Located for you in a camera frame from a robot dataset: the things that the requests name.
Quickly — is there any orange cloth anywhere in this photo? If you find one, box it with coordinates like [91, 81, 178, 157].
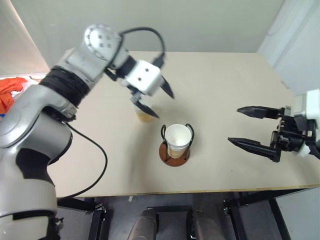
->
[0, 76, 30, 117]

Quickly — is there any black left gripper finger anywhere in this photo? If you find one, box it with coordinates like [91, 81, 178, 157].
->
[159, 74, 175, 100]
[130, 95, 161, 119]

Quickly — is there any white paper cup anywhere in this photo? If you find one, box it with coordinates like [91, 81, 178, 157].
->
[165, 123, 192, 160]

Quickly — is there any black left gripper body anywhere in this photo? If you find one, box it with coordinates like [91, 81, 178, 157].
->
[104, 67, 141, 101]

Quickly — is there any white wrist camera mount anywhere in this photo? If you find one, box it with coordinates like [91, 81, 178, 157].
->
[293, 89, 320, 159]
[124, 59, 162, 97]

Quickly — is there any dark rounded robot foot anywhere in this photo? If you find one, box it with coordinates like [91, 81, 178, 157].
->
[191, 209, 222, 240]
[129, 208, 160, 240]

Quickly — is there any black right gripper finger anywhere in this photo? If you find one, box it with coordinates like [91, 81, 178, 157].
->
[227, 136, 280, 164]
[236, 105, 283, 120]

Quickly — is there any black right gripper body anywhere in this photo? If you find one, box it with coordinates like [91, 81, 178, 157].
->
[270, 106, 317, 153]

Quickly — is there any black metal table frame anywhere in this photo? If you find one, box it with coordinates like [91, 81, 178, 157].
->
[56, 187, 312, 240]

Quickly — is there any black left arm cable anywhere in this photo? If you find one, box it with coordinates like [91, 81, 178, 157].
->
[56, 26, 167, 200]

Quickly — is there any clear cup with orange liquid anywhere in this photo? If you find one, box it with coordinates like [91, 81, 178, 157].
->
[132, 96, 156, 123]

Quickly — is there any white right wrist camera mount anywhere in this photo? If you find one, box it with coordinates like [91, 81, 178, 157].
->
[293, 89, 320, 159]

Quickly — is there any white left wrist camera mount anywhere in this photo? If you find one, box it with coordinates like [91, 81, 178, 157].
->
[124, 59, 162, 97]

